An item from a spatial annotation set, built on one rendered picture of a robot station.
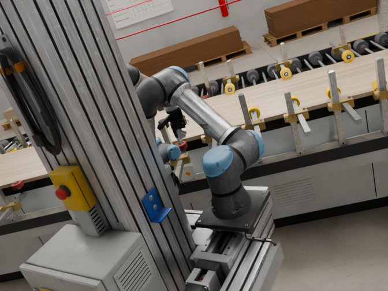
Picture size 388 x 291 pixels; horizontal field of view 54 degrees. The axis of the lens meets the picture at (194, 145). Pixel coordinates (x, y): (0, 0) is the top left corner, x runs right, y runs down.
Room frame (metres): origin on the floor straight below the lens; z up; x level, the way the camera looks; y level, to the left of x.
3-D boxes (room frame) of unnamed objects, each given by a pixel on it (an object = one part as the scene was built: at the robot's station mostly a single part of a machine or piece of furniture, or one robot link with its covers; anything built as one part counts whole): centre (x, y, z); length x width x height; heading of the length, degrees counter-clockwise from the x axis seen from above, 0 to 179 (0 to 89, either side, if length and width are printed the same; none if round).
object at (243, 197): (1.19, -0.06, 1.09); 0.15 x 0.15 x 0.10
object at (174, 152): (1.66, 0.14, 1.13); 0.11 x 0.11 x 0.08; 36
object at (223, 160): (1.19, -0.07, 1.21); 0.13 x 0.12 x 0.14; 126
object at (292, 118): (1.98, -0.61, 0.95); 0.14 x 0.06 x 0.05; 78
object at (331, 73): (1.94, -0.84, 0.92); 0.04 x 0.04 x 0.48; 78
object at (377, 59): (1.88, -1.08, 0.92); 0.04 x 0.04 x 0.48; 78
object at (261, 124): (2.04, -0.37, 0.95); 0.14 x 0.06 x 0.05; 78
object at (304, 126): (1.96, -0.63, 0.95); 0.50 x 0.04 x 0.04; 168
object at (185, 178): (2.13, 0.18, 0.75); 0.26 x 0.01 x 0.10; 78
